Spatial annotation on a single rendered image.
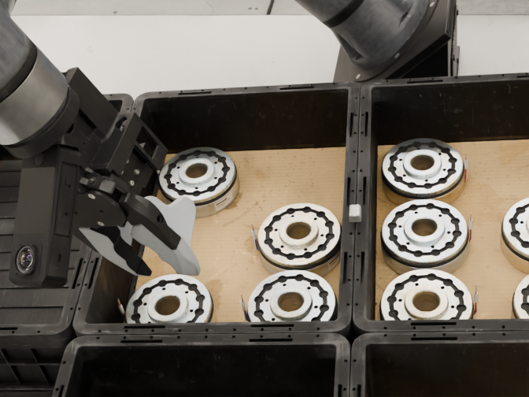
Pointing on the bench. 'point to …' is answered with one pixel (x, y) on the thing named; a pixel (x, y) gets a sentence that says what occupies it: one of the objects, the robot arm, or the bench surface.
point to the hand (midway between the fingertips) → (162, 272)
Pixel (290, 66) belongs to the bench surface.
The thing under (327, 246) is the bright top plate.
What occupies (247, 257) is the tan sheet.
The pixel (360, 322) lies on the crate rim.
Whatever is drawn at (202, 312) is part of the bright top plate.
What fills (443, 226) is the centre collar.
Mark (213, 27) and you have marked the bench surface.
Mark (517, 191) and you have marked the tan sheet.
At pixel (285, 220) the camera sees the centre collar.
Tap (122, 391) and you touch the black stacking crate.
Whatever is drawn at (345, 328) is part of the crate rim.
